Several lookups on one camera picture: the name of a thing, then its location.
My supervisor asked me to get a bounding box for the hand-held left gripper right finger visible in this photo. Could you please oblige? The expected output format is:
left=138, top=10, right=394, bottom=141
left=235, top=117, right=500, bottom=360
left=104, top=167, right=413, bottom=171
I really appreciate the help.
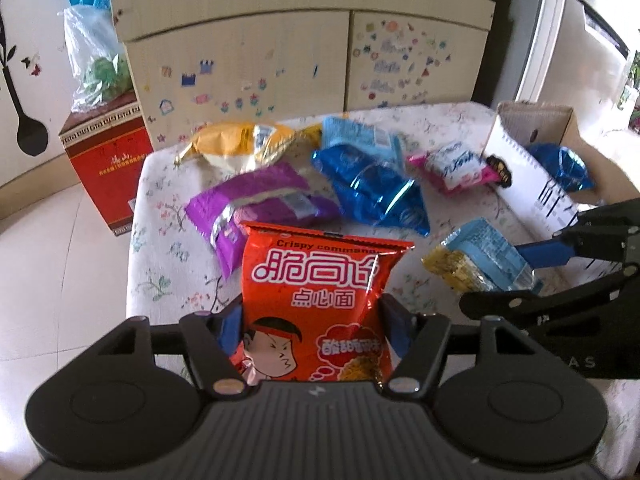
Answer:
left=381, top=296, right=531, bottom=396

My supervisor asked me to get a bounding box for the clear plastic bag with greens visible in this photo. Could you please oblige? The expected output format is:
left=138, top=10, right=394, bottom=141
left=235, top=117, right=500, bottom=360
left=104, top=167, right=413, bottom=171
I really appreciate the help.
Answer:
left=64, top=5, right=136, bottom=113

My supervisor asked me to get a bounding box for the red cardboard box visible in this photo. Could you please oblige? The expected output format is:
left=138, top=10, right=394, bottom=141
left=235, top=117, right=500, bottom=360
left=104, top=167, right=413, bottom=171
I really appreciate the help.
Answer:
left=59, top=92, right=154, bottom=237

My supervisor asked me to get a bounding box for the light blue yellow snack packet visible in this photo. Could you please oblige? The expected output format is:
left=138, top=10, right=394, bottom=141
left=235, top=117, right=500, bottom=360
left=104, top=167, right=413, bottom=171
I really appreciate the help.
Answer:
left=421, top=217, right=545, bottom=297

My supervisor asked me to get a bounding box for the beige cabinet with stickers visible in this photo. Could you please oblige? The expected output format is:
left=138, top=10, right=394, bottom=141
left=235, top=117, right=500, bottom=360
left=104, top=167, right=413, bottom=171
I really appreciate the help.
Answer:
left=110, top=0, right=496, bottom=151

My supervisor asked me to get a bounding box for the pink white snack packet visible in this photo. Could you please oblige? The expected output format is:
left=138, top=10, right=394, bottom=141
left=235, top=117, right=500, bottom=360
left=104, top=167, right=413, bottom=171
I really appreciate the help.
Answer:
left=407, top=141, right=502, bottom=197

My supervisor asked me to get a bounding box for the red noodle snack bag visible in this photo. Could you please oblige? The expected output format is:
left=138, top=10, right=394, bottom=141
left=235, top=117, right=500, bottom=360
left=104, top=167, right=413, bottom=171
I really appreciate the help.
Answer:
left=239, top=220, right=416, bottom=397

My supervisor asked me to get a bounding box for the blue foil snack bag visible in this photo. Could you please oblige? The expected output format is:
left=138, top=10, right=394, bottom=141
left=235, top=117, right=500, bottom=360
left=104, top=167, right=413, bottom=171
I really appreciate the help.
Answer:
left=526, top=142, right=597, bottom=193
left=311, top=144, right=432, bottom=237

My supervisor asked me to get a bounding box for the purple snack bag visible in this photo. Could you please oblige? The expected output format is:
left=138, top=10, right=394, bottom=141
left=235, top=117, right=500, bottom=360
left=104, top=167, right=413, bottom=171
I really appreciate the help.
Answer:
left=184, top=161, right=343, bottom=281

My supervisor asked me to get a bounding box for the dark brown packet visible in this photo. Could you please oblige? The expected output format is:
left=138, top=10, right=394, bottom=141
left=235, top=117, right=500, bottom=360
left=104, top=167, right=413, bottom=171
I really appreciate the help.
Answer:
left=484, top=154, right=514, bottom=189

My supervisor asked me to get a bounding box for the green plant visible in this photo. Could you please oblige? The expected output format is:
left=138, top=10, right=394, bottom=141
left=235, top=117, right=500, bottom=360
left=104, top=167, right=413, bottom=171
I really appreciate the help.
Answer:
left=620, top=50, right=640, bottom=133

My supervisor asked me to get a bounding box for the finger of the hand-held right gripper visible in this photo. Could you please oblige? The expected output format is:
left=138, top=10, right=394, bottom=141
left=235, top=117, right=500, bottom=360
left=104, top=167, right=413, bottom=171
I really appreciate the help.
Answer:
left=515, top=200, right=640, bottom=270
left=459, top=265, right=640, bottom=331

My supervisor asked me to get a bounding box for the orange yellow chips bag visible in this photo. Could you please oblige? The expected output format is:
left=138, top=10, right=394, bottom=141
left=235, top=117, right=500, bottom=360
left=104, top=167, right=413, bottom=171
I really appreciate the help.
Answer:
left=174, top=120, right=323, bottom=181

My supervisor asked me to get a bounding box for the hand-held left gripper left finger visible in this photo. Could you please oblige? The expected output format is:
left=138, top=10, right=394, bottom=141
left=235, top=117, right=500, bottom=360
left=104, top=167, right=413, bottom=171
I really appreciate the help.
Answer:
left=97, top=296, right=248, bottom=404

